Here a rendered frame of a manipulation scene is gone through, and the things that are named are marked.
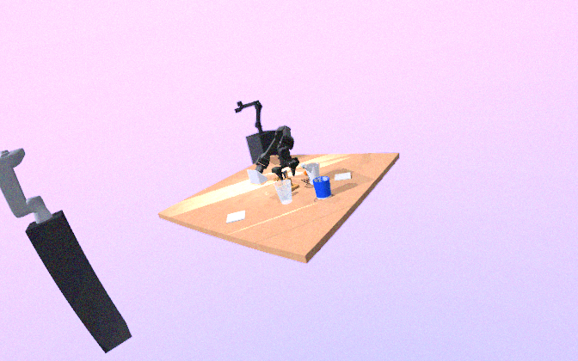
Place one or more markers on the white flat square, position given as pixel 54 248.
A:
pixel 342 176
pixel 233 217

